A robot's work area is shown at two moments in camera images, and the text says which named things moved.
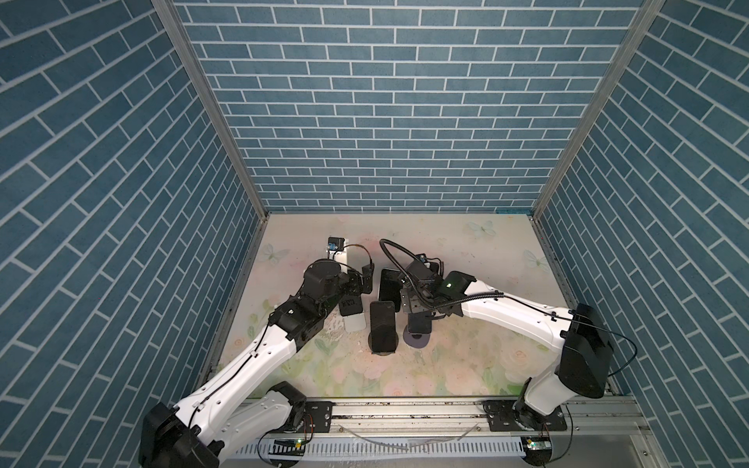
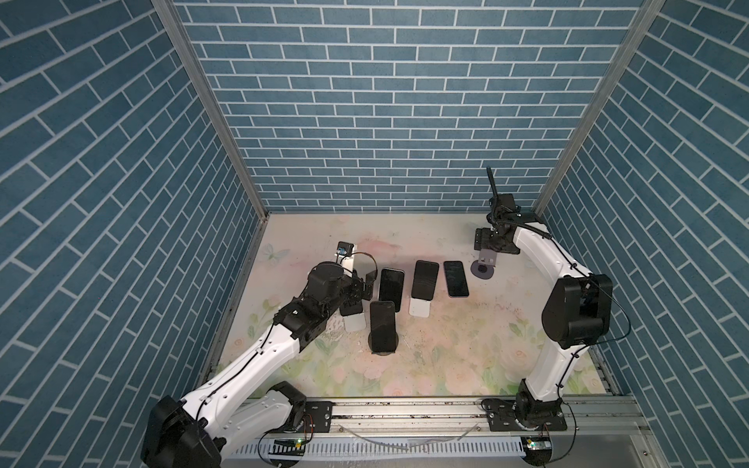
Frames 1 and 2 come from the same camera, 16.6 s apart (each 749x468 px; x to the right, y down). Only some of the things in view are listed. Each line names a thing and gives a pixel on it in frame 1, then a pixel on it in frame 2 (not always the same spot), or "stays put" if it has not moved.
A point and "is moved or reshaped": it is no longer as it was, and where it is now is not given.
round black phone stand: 382,353 stays put
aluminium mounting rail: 455,433 stays put
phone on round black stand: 383,327 stays put
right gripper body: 414,303 → 487,240
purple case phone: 419,322 is moved or reshaped
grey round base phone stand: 415,340 → 484,267
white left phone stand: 354,323 stays put
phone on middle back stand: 389,287 stays put
